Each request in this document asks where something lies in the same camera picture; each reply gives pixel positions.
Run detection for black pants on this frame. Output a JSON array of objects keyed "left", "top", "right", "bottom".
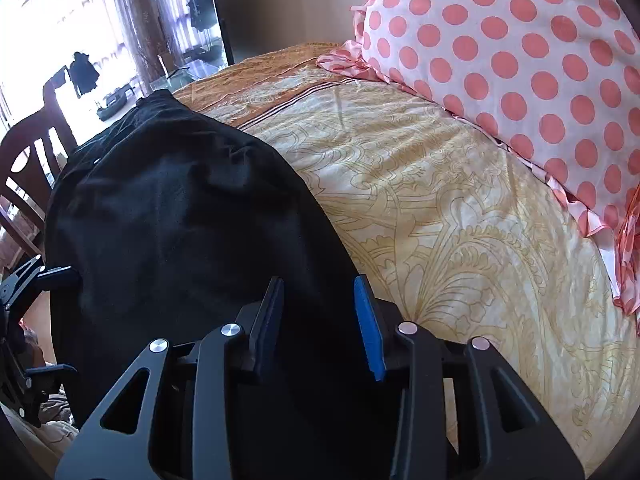
[{"left": 44, "top": 88, "right": 401, "bottom": 480}]

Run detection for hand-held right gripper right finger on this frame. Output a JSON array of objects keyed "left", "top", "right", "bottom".
[{"left": 353, "top": 274, "right": 584, "bottom": 480}]

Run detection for dark wooden chair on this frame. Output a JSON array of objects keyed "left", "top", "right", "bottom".
[{"left": 0, "top": 67, "right": 81, "bottom": 271}]

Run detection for yellow patterned bed sheet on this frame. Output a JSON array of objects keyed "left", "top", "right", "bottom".
[{"left": 172, "top": 40, "right": 640, "bottom": 476}]

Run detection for glass table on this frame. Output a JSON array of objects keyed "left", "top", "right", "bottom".
[{"left": 135, "top": 45, "right": 231, "bottom": 98}]

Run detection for brown curtain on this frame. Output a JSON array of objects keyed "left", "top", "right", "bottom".
[{"left": 122, "top": 0, "right": 168, "bottom": 98}]

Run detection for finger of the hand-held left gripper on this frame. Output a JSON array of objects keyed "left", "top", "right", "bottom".
[
  {"left": 22, "top": 363, "right": 79, "bottom": 389},
  {"left": 0, "top": 255, "right": 81, "bottom": 313}
]

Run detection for pink polka dot pillow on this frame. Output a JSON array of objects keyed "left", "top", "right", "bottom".
[{"left": 316, "top": 0, "right": 640, "bottom": 317}]

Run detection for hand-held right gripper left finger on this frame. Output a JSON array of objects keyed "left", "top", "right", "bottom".
[{"left": 55, "top": 276, "right": 286, "bottom": 480}]

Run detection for black hanging garment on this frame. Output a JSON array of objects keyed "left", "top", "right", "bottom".
[{"left": 67, "top": 51, "right": 101, "bottom": 97}]

